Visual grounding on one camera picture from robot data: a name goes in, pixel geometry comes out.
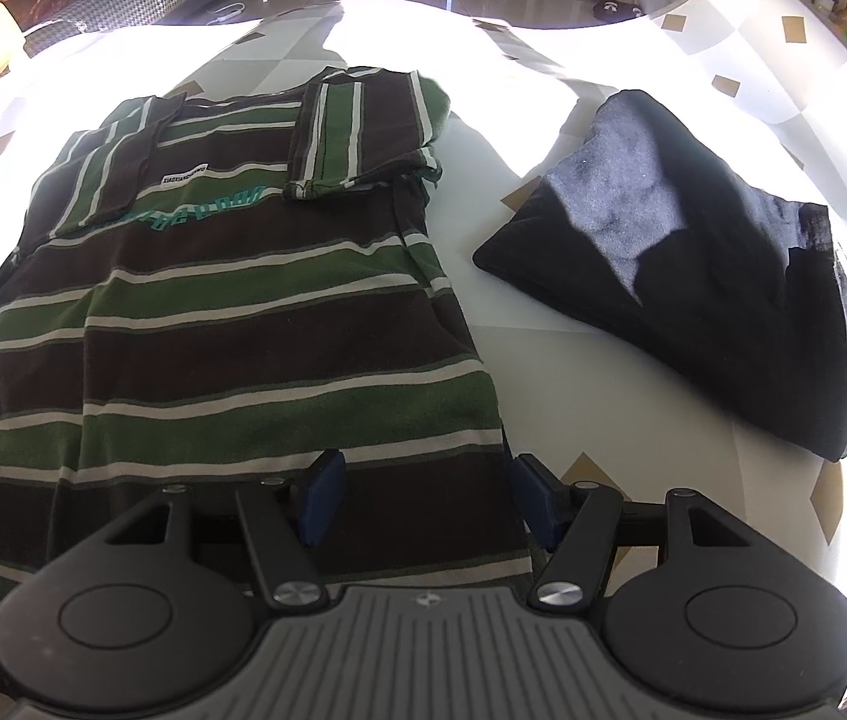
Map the dark blue folded garment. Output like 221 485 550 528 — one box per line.
472 88 847 464

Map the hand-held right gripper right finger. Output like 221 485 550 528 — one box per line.
513 454 755 610

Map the green brown striped shirt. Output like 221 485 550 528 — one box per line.
0 66 537 661

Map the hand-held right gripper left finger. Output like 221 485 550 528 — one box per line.
101 448 346 610

